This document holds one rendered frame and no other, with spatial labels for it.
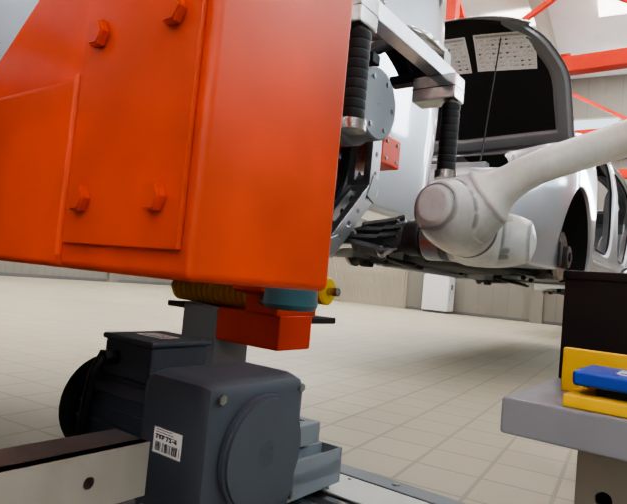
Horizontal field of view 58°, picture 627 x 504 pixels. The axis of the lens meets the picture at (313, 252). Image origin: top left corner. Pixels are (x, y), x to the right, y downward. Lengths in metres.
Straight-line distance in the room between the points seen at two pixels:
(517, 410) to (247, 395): 0.32
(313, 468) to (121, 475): 0.80
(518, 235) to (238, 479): 0.64
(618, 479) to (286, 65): 0.48
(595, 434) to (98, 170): 0.42
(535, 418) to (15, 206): 0.48
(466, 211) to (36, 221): 0.61
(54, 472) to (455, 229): 0.66
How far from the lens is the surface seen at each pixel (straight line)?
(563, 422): 0.49
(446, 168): 1.11
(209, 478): 0.67
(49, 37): 0.62
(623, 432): 0.48
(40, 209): 0.54
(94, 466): 0.46
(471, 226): 0.92
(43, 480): 0.44
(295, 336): 1.06
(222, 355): 1.16
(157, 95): 0.42
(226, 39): 0.41
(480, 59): 4.47
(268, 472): 0.72
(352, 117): 0.82
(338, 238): 1.16
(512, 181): 0.95
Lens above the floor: 0.53
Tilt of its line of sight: 3 degrees up
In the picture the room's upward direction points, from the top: 5 degrees clockwise
